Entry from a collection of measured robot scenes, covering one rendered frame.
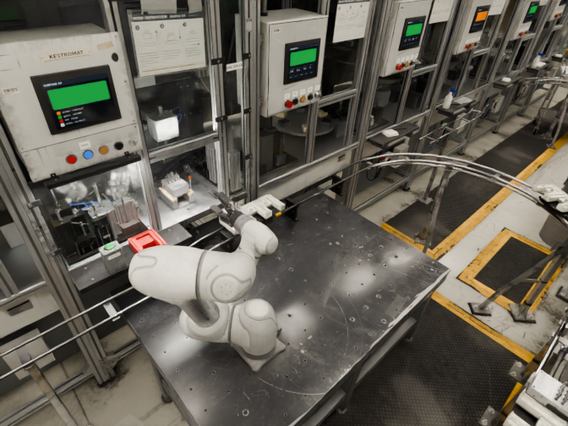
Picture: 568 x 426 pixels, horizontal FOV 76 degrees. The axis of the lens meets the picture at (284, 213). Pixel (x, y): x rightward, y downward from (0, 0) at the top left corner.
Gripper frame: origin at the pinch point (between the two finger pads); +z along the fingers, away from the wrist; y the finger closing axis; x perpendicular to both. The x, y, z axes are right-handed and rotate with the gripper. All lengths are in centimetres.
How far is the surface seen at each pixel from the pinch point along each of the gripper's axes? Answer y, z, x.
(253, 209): -25.7, 10.0, -31.6
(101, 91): 53, 18, 32
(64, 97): 53, 18, 44
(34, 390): -112, 44, 102
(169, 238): -21.3, 12.8, 19.6
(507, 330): -112, -123, -153
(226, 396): -44, -59, 38
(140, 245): -15.8, 10.9, 34.3
